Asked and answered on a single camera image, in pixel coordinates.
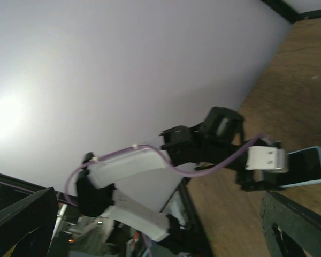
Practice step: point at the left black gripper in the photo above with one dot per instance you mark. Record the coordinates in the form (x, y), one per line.
(245, 179)

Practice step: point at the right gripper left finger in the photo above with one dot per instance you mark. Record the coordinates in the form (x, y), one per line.
(27, 226)

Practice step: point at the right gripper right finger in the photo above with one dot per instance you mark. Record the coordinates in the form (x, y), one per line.
(290, 229)

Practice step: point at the blue cased phone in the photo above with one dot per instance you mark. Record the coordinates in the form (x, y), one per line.
(304, 168)

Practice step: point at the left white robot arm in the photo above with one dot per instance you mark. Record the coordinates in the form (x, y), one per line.
(209, 146)

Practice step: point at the black frame post left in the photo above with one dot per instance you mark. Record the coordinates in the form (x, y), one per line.
(294, 11)

